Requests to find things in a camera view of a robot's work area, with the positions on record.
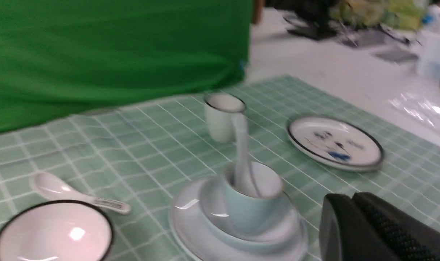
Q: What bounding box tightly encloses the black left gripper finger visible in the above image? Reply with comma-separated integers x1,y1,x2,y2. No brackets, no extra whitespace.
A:
318,192,440,261

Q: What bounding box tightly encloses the pale blue cup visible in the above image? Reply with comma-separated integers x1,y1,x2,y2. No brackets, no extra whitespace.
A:
222,162,284,236

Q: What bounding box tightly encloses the pale blue spoon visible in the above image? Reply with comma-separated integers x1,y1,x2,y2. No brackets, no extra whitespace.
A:
232,113,261,197

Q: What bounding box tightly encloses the cartoon plate black rim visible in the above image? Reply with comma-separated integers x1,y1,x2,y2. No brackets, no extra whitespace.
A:
285,114,385,172

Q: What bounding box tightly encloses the pale blue plate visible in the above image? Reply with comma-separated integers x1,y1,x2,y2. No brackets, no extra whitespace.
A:
169,176,308,261

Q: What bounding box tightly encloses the white cup black rim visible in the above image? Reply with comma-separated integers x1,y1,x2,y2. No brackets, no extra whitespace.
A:
204,92,247,143

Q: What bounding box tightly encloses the background clutter on floor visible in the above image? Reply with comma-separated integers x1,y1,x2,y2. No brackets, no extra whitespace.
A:
265,0,440,46

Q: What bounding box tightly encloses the green checked tablecloth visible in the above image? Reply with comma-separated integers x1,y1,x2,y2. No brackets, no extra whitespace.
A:
0,76,440,261

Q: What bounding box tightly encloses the white bowl black rim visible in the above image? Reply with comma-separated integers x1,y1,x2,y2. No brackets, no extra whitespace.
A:
0,200,115,261

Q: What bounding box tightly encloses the white spoon with label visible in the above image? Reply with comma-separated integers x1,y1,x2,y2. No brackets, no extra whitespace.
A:
29,172,132,215

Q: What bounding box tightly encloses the green backdrop cloth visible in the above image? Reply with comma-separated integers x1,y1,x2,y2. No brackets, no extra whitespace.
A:
0,0,253,133

